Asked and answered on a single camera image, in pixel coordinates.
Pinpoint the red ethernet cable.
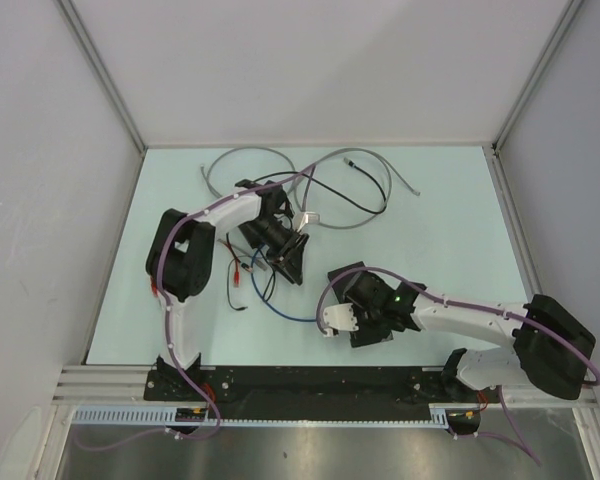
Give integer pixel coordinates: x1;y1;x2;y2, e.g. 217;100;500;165
149;239;244;301

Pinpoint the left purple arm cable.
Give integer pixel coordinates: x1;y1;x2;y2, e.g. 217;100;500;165
73;164;317;450

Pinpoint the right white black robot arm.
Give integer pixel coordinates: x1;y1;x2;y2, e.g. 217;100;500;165
343;268;596;401

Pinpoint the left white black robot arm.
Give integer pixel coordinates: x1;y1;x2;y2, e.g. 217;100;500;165
145;180;309;400

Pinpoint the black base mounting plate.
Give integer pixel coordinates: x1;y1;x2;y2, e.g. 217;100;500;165
144;361;498;419

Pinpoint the left aluminium corner post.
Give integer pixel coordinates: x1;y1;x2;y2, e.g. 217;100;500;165
53;0;147;157

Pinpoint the black ethernet cable teal plug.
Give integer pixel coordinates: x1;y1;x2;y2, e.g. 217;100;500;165
343;157;389;211

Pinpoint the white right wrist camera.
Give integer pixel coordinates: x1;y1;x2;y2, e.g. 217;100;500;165
322;303;359;338

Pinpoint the blue ethernet cable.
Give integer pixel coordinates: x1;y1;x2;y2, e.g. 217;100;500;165
249;247;321;323

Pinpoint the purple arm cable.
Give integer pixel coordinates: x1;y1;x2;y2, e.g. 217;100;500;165
315;267;600;467
73;164;317;450

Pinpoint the right aluminium corner post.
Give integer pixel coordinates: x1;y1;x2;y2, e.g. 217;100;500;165
491;0;588;155

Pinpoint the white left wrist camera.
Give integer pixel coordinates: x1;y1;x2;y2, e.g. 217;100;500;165
292;211;320;232

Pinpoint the thin black power cord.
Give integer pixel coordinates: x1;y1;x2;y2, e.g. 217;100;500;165
224;169;389;312

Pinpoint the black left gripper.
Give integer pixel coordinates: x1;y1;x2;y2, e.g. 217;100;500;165
244;217;308;284

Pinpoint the white slotted cable duct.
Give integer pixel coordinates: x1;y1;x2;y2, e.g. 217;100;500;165
72;405;448;429

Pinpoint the long grey ethernet cable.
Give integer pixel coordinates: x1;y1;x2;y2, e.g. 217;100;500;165
199;145;424;231

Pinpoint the aluminium front frame rail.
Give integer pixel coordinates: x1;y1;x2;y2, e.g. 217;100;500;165
53;365;598;408

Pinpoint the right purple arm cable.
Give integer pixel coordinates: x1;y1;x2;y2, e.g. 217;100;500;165
315;267;600;467

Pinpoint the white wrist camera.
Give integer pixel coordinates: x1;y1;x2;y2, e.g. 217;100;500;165
292;211;320;232
322;303;359;338

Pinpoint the aluminium corner post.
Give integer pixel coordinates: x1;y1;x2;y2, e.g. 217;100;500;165
491;0;588;155
53;0;147;157

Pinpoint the black Mercury network switch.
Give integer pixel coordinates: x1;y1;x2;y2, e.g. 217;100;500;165
327;261;365;303

